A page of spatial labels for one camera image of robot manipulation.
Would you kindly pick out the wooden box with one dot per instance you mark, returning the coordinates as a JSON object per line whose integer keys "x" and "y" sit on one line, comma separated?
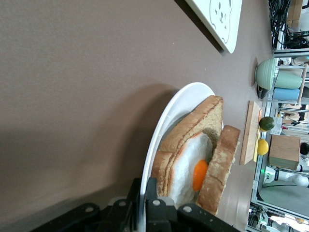
{"x": 285, "y": 149}

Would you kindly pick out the bread slice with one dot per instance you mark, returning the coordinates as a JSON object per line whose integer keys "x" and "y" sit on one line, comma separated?
{"x": 193, "y": 125}

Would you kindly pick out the mint green bowl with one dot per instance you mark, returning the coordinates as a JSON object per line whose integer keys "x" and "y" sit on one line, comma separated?
{"x": 265, "y": 73}

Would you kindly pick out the fried egg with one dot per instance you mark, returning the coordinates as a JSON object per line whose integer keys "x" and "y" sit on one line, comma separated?
{"x": 186, "y": 166}

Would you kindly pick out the light blue cup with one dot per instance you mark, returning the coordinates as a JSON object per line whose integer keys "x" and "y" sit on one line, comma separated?
{"x": 286, "y": 94}

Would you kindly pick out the cream tray with bear print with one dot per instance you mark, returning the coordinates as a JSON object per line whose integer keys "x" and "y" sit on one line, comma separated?
{"x": 217, "y": 19}

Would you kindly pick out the wooden cutting board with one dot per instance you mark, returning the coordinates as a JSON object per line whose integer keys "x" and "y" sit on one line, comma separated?
{"x": 248, "y": 135}

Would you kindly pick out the bread slice sandwich lid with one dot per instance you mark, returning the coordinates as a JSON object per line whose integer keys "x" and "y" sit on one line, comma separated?
{"x": 222, "y": 164}

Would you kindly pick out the dark green avocado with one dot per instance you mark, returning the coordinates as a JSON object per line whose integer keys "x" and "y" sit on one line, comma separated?
{"x": 266, "y": 123}

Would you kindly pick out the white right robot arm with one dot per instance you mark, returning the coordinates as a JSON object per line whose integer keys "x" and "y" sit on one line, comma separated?
{"x": 289, "y": 178}

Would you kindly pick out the orange fruit slice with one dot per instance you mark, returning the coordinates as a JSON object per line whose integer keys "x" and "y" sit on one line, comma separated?
{"x": 260, "y": 115}

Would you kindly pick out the yellow plastic fork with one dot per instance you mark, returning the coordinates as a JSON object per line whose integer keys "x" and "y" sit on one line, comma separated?
{"x": 256, "y": 149}

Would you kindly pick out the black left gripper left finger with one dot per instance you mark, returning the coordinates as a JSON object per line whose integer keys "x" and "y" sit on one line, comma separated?
{"x": 120, "y": 215}

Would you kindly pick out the pale green cup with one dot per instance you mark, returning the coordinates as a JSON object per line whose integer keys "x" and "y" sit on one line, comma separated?
{"x": 287, "y": 79}

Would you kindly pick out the white round plate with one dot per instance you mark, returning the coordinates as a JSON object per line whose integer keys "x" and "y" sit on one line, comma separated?
{"x": 183, "y": 101}

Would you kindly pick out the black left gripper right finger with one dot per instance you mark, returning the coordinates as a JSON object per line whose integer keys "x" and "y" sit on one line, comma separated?
{"x": 159, "y": 215}

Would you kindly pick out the yellow lemon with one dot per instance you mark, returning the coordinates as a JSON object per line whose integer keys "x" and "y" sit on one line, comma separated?
{"x": 262, "y": 129}
{"x": 263, "y": 147}

